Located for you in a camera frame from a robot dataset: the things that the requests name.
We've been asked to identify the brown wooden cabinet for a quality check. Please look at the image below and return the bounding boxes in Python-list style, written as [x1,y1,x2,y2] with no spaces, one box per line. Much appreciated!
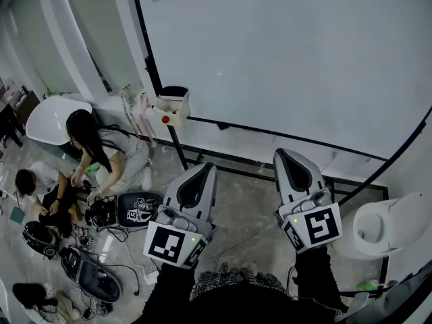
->
[13,86,42,125]

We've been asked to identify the black electronics bundle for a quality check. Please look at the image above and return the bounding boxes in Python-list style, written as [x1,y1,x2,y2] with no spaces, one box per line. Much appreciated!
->
[84,196,118,230]

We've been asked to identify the white bathtub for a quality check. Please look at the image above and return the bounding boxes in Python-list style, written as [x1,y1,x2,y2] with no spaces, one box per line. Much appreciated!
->
[25,94,94,158]

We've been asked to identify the cartoon doll with straps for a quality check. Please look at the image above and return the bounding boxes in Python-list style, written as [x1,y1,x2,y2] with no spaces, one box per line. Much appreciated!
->
[120,84,143,138]

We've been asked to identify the large open black case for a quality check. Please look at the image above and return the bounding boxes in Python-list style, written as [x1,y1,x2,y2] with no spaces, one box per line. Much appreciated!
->
[59,244,122,304]

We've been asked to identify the white toilet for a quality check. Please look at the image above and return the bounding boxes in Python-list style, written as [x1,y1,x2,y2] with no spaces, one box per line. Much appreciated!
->
[332,190,432,261]

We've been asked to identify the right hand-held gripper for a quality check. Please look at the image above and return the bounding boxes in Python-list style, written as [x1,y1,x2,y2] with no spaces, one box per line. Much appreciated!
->
[272,147,344,255]

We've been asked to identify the person's left forearm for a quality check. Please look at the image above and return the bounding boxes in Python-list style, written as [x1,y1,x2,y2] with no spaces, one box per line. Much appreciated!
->
[133,261,199,324]

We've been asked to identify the black framed glass panel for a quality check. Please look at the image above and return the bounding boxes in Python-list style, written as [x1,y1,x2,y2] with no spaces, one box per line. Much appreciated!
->
[337,260,432,324]

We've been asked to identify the pink doll with straps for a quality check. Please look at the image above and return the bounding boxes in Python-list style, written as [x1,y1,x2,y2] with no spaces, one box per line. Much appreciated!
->
[136,91,159,147]

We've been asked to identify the person's right forearm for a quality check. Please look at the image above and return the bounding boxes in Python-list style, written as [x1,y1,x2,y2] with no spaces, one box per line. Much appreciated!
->
[294,246,349,313]

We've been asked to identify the large whiteboard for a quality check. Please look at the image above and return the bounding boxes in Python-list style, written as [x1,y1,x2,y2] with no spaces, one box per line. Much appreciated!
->
[130,0,432,163]

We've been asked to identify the person's patterned dark clothing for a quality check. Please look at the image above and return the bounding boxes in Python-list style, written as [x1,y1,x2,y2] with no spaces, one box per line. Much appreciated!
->
[188,261,338,324]

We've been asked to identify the cream holder box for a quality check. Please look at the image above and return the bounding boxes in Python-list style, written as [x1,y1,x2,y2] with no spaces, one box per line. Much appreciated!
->
[153,88,190,128]

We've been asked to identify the green spray bottle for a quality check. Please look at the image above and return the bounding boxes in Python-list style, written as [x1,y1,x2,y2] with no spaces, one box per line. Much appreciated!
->
[356,278,379,292]

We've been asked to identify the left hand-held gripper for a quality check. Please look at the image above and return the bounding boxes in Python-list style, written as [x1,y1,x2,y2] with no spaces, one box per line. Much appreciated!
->
[143,162,219,271]

